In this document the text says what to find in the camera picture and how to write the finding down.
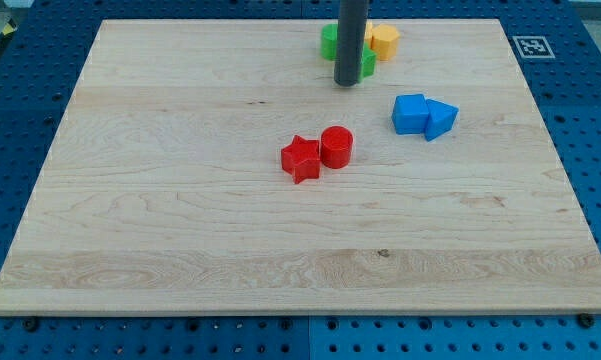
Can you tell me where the blue cube block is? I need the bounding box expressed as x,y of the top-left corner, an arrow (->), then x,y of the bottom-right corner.
392,94 -> 430,135

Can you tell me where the blue triangle block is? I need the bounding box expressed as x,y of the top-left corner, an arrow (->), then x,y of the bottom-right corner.
424,99 -> 459,141

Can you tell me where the red star block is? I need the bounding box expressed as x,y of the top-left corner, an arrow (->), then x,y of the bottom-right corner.
281,135 -> 321,184

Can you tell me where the red cylinder block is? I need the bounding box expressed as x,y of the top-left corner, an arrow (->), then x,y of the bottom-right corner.
320,126 -> 354,169

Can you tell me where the light wooden board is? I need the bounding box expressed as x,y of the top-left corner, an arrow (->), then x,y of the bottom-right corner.
0,19 -> 601,317

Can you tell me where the green star block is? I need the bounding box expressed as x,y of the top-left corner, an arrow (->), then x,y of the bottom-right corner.
359,43 -> 376,82

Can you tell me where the green cylinder block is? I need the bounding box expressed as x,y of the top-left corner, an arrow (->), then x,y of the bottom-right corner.
320,23 -> 338,61

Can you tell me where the yellow block behind rod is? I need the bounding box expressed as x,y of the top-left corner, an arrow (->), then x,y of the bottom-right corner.
364,20 -> 373,48

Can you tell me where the yellow hexagon block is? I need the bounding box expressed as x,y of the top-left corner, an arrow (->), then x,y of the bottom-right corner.
371,24 -> 400,61

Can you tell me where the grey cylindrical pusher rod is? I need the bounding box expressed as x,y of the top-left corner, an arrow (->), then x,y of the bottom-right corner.
334,0 -> 369,87

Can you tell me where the white fiducial marker tag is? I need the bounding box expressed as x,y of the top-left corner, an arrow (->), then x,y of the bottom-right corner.
512,35 -> 555,59

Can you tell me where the black bolt front left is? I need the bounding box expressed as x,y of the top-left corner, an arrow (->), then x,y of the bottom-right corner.
21,317 -> 40,333

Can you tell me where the black bolt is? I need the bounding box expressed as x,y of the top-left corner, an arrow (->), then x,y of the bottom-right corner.
21,317 -> 40,333
577,313 -> 596,329

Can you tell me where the black bolt front right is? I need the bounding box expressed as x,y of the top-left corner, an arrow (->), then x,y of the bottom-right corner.
577,313 -> 596,329

